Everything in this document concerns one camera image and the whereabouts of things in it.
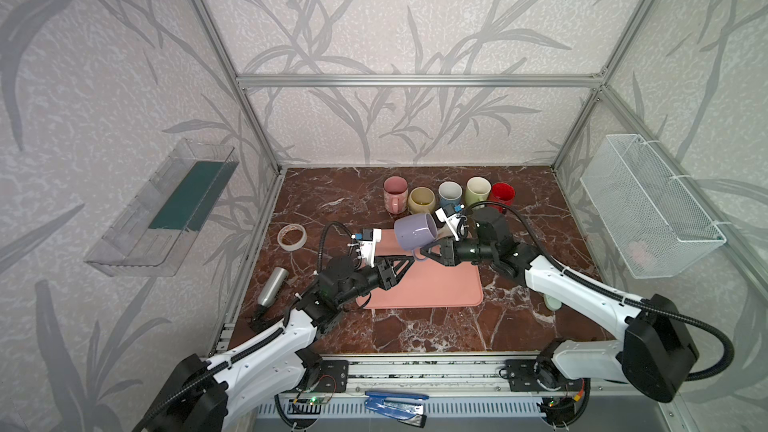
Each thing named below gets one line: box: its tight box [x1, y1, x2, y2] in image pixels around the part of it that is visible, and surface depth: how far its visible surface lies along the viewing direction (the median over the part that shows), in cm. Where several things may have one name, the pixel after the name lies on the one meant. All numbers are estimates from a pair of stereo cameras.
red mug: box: [488, 182, 516, 214], surface depth 105 cm
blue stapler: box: [365, 391, 429, 428], surface depth 69 cm
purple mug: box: [394, 213, 438, 260], surface depth 75 cm
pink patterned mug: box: [383, 176, 409, 215], surface depth 102 cm
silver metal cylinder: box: [258, 266, 289, 307], surface depth 88 cm
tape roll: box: [277, 224, 308, 252], surface depth 102 cm
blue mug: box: [438, 181, 463, 208], surface depth 104 cm
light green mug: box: [465, 176, 492, 208], surface depth 104 cm
